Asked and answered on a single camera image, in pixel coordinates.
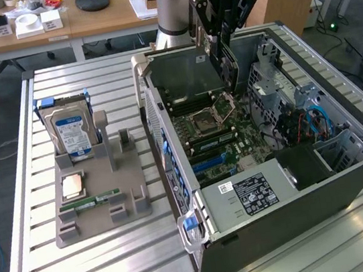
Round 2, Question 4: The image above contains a green motherboard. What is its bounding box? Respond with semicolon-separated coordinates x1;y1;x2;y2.
157;72;285;192

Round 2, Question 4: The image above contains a green RAM stick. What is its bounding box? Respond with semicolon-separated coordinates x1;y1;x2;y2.
57;188;123;213

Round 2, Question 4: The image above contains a grey parts rack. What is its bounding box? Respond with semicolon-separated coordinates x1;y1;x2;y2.
37;104;157;251

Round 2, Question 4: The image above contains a white tape roll on box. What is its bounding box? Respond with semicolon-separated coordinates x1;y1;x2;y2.
13;11;46;40

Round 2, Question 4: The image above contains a blue case latch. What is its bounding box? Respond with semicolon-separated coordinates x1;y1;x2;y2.
183;216;199;233

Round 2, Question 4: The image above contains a hard disk with blue carrier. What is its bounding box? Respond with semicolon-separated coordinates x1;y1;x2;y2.
31;87;101;163

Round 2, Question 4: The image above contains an open socket cover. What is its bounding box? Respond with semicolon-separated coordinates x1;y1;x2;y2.
211;90;238;122

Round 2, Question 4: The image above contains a white paper stack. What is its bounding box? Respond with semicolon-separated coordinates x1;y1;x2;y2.
129;0;161;22

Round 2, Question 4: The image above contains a blue wire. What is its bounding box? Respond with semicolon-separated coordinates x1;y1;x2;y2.
305;103;337;141

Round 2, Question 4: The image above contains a small silver disk bay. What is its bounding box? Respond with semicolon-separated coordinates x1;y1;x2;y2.
311;126;363;175

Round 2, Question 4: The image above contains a red wire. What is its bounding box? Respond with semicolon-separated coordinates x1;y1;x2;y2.
292;111;305;143

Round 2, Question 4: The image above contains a black wire bundle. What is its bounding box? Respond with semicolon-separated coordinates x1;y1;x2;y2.
272;107;315;149

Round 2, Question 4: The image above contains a copper-topped CPU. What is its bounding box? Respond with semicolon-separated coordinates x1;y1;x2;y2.
59;172;85;200

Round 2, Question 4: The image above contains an open dark PC case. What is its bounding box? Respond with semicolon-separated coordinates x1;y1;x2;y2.
129;14;363;272

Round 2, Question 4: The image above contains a grey power supply unit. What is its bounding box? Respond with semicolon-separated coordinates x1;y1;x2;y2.
189;155;305;238

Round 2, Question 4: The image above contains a CPU socket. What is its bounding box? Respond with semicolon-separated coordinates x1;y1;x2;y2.
191;107;224;138

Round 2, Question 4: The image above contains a black graphics card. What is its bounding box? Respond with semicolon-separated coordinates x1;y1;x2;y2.
190;9;244;99

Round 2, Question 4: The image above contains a silver disk bay cage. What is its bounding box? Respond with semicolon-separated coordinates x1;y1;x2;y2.
241;31;330;127

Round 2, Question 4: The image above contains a plain white box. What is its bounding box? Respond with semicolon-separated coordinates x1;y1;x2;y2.
39;9;64;33

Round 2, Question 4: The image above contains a blue expansion slot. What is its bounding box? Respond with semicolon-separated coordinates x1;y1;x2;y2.
191;152;228;176

